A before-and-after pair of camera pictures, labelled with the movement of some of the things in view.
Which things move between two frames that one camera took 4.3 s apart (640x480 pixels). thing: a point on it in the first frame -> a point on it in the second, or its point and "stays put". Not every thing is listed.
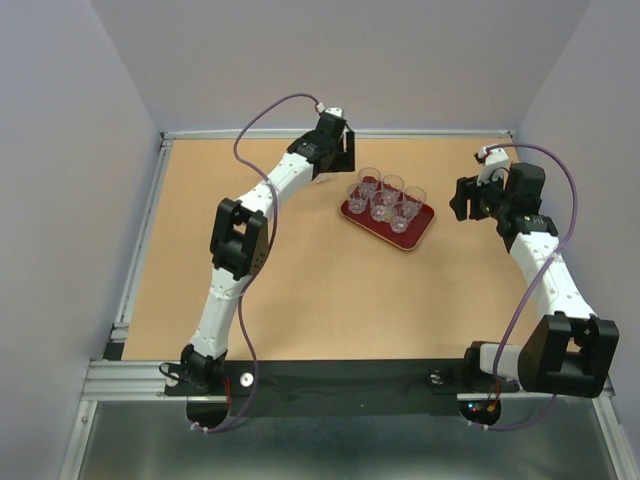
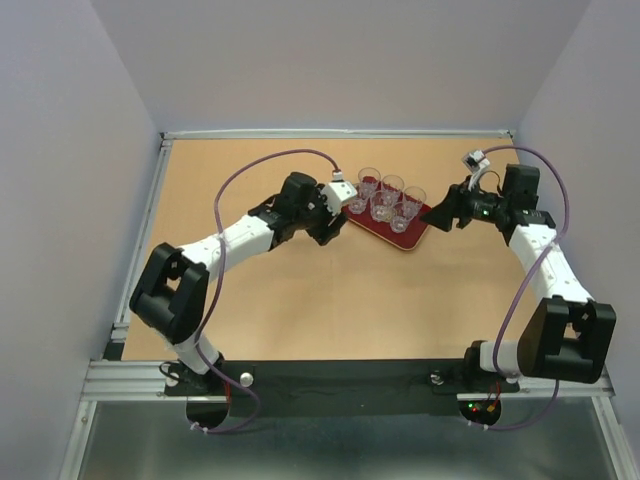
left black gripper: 344,160 -> 333,229
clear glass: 381,204 stays put
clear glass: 392,186 stays put
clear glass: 369,180 stays put
